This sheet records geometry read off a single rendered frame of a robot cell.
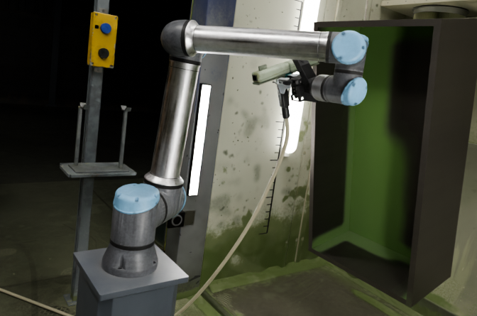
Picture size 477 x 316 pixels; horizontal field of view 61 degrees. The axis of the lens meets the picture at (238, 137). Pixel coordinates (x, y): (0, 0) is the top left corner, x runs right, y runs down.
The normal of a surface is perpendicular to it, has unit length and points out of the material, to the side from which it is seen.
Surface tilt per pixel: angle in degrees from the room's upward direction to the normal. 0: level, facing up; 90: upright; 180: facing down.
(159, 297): 90
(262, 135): 90
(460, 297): 57
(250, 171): 90
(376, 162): 102
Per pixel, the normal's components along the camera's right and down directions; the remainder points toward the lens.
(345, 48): -0.22, 0.11
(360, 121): -0.79, 0.18
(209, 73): 0.58, 0.19
